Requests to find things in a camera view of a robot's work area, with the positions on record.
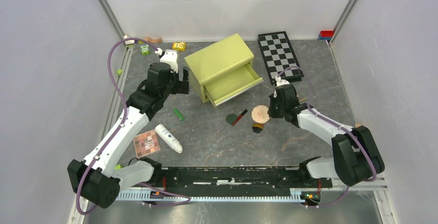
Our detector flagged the round pink powder puff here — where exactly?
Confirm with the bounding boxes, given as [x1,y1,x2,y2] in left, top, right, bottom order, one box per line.
[251,105,270,124]

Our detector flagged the black kabuki brush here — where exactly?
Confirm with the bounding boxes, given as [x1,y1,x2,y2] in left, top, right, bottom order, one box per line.
[252,123,264,134]

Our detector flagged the red black lip pencil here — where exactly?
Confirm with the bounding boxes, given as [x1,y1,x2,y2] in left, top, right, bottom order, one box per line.
[231,109,248,126]

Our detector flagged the green drawer cabinet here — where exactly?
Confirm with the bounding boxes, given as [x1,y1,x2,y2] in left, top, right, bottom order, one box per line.
[184,33,263,107]

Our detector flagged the dark green round compact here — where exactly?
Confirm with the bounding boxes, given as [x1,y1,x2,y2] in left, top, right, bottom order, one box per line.
[225,114,238,124]

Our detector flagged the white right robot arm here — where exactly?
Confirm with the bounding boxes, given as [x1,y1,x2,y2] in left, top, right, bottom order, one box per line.
[268,79,385,187]

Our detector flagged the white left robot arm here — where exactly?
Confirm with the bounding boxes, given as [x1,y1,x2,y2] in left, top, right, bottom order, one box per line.
[67,62,190,209]

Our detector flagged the green lipstick tube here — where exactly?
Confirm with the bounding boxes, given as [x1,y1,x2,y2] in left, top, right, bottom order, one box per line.
[173,108,185,121]

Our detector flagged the green owl toy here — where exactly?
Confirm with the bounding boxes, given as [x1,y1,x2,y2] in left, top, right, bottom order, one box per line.
[140,44,150,56]

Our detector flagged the yellow owl toy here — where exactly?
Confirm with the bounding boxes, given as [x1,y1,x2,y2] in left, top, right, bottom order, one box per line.
[172,42,186,51]

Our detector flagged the wooden arch blocks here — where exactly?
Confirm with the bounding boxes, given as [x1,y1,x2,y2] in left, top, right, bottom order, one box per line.
[124,37,163,46]

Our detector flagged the white lotion tube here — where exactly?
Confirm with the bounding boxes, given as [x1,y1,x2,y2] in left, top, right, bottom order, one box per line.
[154,124,183,154]

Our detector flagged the black white chessboard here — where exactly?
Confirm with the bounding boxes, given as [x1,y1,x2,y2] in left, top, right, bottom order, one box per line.
[257,31,304,85]

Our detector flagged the eyeshadow palette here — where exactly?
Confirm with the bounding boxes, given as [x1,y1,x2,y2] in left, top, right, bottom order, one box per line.
[133,130,161,158]

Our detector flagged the red blue blocks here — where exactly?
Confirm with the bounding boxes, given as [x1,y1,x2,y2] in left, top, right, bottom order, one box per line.
[318,30,334,41]

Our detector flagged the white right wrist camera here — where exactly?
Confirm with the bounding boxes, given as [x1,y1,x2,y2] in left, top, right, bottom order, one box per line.
[275,75,290,87]

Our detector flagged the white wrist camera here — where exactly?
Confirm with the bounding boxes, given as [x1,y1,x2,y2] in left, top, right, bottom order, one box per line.
[275,75,290,87]
[154,48,179,73]

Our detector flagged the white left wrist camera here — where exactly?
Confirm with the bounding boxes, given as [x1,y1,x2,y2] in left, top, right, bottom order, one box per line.
[154,48,179,73]

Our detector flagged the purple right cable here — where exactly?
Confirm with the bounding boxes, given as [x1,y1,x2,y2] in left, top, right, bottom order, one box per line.
[275,66,378,210]

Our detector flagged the purple cable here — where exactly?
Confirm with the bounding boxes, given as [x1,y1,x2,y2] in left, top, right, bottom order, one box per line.
[75,37,192,216]
[275,66,378,210]

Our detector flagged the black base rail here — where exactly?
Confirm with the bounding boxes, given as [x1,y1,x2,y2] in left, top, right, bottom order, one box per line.
[147,166,333,197]

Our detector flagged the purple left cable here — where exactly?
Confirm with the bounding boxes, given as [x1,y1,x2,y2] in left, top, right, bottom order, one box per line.
[75,37,192,216]

